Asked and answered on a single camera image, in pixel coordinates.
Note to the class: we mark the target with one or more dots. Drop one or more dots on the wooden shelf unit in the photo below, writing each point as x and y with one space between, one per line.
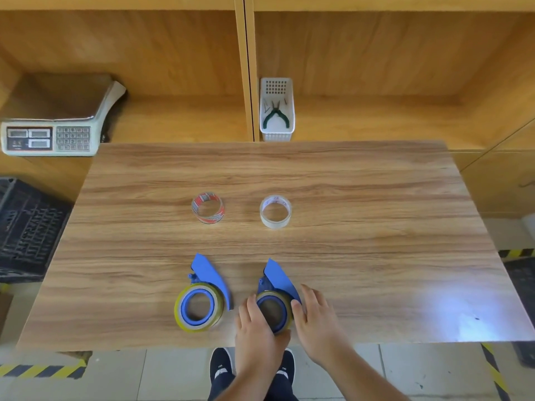
376 50

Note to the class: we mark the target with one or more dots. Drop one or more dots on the brown cardboard box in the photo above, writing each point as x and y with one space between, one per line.
4 313

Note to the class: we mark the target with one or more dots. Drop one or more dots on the blue tape dispenser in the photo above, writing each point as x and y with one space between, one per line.
207 269
278 275

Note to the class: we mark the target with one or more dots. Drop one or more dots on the red patterned tape core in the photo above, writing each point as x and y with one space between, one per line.
196 204

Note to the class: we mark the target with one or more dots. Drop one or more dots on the white plastic basket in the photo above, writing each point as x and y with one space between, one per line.
276 136

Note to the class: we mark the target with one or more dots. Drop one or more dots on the clear tape roll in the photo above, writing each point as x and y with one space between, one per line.
276 224

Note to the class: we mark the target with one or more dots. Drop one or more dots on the white digital weighing scale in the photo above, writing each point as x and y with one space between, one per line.
62 100

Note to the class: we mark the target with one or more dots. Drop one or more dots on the person's left hand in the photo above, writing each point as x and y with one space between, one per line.
257 346

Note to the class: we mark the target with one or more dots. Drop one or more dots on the person's left forearm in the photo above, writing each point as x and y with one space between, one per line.
246 388

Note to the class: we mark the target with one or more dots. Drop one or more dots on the yellow tape roll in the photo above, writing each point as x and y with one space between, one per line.
273 293
196 327

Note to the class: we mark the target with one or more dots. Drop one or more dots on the person's right black shoe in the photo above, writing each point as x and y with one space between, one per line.
287 365

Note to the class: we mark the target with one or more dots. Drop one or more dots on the person's right hand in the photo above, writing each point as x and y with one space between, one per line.
319 329

